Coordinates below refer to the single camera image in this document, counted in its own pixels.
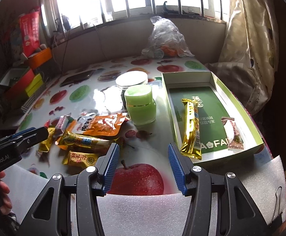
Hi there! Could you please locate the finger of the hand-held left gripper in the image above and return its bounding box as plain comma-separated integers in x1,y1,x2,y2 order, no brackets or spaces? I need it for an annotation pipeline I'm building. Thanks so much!
0,127,37,147
15,127,49,152

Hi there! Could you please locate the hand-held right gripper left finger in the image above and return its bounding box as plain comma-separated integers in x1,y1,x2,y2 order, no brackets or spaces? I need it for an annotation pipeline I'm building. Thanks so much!
19,143,120,236

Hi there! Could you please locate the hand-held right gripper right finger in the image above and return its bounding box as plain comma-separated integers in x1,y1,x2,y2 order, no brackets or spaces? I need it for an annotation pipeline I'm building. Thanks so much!
168,143,271,236

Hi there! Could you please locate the small gold candy packet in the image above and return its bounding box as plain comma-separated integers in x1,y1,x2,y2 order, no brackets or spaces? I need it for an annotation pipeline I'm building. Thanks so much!
62,151,100,169
38,127,56,153

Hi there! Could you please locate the white brown candy packet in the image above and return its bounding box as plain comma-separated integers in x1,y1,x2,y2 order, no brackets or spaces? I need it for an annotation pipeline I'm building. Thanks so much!
56,115,72,132
221,117,245,151

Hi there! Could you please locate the long gold snack bar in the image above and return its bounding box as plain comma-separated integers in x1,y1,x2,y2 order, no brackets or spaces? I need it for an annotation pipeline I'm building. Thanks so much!
56,130,120,153
180,98,203,161

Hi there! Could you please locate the orange silver snack pouch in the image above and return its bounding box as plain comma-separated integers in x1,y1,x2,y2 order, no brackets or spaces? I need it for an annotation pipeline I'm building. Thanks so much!
73,113,130,138

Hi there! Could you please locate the green cardboard box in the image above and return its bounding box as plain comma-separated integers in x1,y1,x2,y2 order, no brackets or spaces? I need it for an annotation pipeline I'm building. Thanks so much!
161,71,265,164

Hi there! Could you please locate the person's left hand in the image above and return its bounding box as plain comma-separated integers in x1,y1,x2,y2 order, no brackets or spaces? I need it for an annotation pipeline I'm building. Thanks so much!
0,171,12,213

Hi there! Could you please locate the black white striped box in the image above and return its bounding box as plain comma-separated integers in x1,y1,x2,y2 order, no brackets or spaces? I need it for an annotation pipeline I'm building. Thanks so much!
21,88,47,112

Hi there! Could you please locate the yellow green box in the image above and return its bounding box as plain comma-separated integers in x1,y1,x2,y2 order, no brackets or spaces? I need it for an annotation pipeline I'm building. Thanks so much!
24,75,44,98

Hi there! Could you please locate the red box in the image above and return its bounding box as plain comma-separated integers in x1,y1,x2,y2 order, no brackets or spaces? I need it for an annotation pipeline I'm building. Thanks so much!
4,69,35,99

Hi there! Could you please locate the white foam sheet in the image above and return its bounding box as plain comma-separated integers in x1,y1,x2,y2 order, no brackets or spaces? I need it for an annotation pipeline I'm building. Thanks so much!
3,154,286,236

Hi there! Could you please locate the open white cardboard box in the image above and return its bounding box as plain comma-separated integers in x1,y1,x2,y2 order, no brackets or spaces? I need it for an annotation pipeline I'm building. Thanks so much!
0,66,31,87

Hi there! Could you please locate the fruit print tablecloth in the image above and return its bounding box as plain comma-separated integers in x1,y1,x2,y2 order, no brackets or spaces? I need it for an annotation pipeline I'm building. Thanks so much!
15,55,273,195

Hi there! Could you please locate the green plastic jar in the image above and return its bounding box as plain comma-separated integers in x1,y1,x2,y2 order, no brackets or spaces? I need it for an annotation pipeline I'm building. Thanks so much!
124,86,157,126

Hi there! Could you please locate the black phone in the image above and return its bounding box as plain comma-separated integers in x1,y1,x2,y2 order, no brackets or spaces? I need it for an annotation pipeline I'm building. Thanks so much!
60,70,96,87

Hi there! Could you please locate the orange box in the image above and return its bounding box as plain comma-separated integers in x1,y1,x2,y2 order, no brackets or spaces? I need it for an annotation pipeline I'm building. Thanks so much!
26,48,53,70

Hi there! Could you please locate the dark jar with clear lid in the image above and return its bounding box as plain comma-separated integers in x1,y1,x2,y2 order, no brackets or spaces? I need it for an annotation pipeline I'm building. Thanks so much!
115,71,149,109

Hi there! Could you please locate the red printed bag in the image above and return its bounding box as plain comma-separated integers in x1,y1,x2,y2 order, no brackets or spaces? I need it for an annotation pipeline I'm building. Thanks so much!
19,7,42,57

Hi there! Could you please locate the black binder clip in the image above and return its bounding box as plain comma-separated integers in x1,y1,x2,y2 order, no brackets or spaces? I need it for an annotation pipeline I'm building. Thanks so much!
266,186,285,227

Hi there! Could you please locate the clear plastic bag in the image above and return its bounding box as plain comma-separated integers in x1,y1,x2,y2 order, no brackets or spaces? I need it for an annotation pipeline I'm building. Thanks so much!
141,16,195,58

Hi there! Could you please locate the patterned cream curtain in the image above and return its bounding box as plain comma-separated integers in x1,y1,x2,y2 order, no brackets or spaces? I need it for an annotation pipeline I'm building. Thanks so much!
205,0,281,115

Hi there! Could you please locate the thin dark cable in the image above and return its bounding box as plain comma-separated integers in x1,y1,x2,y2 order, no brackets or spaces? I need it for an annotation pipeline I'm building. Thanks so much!
59,24,100,75

